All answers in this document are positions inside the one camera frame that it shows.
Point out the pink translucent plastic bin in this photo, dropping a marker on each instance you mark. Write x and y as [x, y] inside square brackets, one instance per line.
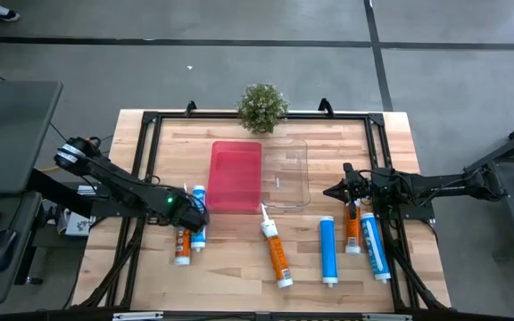
[234, 178]

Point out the clear plastic bin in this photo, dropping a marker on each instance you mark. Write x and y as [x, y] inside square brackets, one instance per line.
[290, 174]

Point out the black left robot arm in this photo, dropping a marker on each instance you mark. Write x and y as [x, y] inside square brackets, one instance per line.
[114, 178]

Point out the black aluminium table frame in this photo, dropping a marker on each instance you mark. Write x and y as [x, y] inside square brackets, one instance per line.
[194, 115]

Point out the silver metal bracket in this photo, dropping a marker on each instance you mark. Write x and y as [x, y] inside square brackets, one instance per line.
[136, 316]
[386, 317]

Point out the small green potted plant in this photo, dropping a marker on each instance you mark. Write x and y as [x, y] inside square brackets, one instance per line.
[262, 108]

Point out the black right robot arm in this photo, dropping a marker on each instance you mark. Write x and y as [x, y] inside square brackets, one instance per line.
[440, 185]

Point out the white box with printed code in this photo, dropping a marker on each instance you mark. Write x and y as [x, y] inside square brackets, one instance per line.
[78, 224]

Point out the black computer mouse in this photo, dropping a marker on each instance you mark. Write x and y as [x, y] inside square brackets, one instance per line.
[0, 252]

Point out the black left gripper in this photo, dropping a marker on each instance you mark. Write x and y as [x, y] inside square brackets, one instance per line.
[188, 214]

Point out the blue white silicone tube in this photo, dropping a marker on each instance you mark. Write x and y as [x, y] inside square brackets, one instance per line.
[375, 249]
[198, 238]
[328, 249]

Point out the grey desk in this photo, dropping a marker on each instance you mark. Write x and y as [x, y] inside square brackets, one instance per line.
[11, 134]

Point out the orange white sealant tube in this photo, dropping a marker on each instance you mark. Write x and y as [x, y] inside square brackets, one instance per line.
[182, 247]
[278, 256]
[353, 232]

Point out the grey keyboard shelf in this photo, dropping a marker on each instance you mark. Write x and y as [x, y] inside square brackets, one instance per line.
[11, 285]

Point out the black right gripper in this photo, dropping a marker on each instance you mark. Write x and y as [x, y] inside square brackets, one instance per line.
[362, 187]

